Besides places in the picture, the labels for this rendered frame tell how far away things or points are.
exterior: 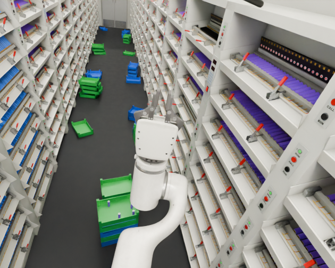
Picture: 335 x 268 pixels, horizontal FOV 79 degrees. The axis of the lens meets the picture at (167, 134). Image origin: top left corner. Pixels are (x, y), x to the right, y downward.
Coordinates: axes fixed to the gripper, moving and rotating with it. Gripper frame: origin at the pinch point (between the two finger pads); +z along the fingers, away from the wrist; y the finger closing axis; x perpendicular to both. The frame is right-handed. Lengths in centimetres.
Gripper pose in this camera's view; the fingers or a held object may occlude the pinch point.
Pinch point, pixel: (162, 98)
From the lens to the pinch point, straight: 47.8
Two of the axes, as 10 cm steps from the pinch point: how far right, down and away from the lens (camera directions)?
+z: 1.9, -8.9, -4.2
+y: 9.8, 1.8, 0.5
